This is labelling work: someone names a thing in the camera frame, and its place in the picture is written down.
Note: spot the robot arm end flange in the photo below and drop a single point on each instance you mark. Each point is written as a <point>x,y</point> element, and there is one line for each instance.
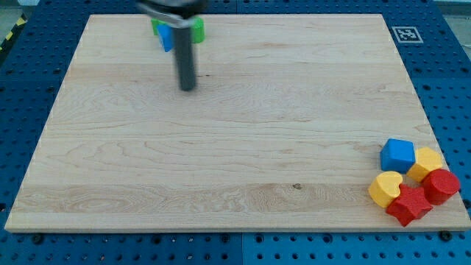
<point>175,13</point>

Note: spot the green star block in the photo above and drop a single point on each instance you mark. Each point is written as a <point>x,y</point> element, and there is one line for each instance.
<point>155,25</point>

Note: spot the red star block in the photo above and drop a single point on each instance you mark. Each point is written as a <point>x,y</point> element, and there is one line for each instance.
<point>410,205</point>

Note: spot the wooden board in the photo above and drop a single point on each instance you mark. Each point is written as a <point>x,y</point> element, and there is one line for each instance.
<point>282,133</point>

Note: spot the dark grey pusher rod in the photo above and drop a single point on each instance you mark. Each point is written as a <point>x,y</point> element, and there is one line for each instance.
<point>184,58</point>

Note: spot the green cylinder block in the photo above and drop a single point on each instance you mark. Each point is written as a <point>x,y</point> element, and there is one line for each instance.
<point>198,30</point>

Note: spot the blue triangle block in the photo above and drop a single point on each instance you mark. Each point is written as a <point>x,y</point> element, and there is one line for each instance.
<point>165,36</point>

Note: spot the yellow heart block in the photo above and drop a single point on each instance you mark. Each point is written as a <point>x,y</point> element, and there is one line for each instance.
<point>385,188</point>

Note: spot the blue cube block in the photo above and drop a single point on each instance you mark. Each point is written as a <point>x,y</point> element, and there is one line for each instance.
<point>397,155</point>

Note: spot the yellow hexagon block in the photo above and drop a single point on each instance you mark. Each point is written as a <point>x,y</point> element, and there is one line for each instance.
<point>426,161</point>

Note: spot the white fiducial marker tag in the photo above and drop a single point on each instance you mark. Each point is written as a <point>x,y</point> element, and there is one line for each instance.
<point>406,34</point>

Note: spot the red cylinder block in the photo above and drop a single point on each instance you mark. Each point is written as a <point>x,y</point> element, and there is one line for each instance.
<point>440,185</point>

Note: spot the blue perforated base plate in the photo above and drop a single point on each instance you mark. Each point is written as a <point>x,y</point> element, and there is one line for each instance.
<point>34,69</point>

